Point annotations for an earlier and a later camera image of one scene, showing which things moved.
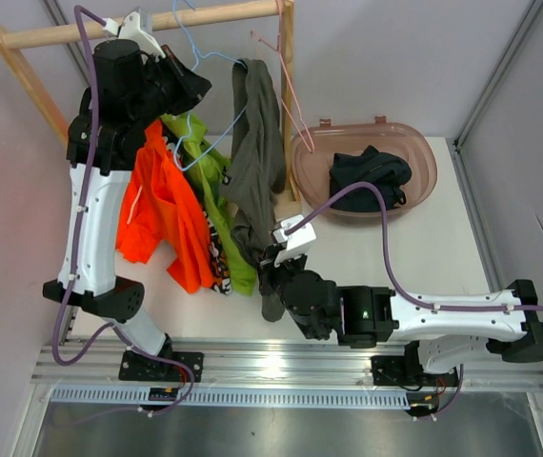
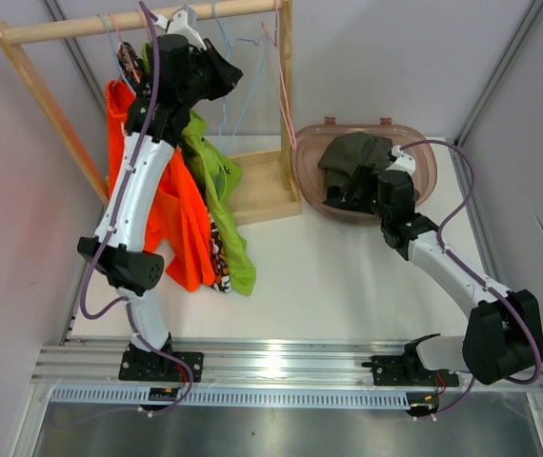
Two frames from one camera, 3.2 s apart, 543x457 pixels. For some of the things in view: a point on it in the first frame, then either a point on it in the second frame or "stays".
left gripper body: (168, 90) to (208, 74)
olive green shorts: (258, 171) to (344, 153)
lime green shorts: (211, 167) stays
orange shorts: (161, 215) stays
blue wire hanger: (199, 57) to (229, 46)
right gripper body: (274, 278) to (365, 178)
